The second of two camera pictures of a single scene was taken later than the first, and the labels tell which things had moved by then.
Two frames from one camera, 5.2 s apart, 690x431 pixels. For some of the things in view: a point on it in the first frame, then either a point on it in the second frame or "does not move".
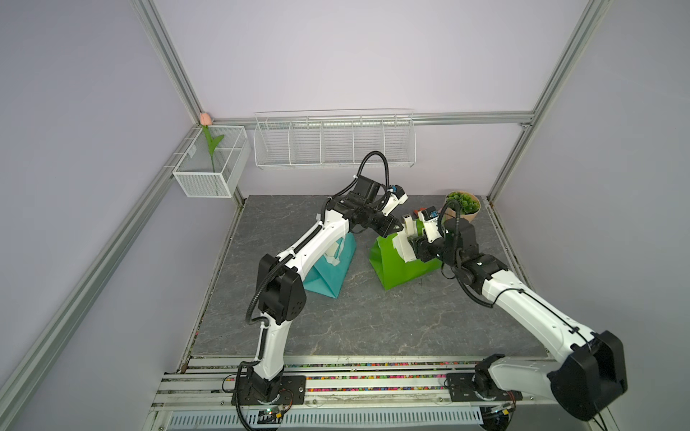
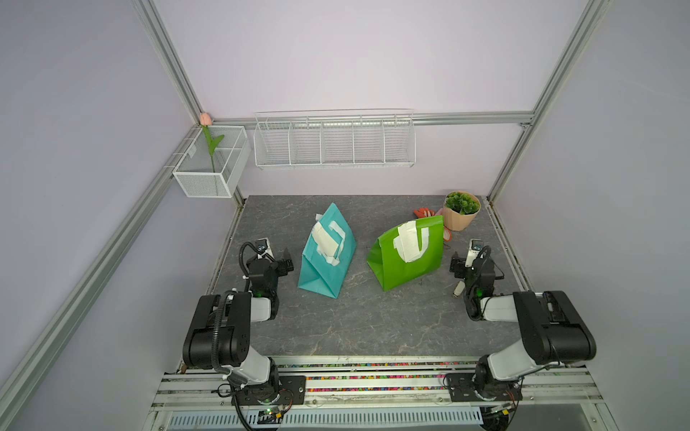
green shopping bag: x=390 y=266 does not move
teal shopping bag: x=327 y=278 does not move
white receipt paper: x=403 y=247 does not move
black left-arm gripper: x=388 y=228 → x=280 y=265
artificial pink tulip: x=206 y=121 does not move
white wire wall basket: x=331 y=138 does not move
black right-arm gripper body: x=429 y=250 → x=461 y=271
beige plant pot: x=450 y=213 does not move
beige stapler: x=411 y=227 → x=459 y=288
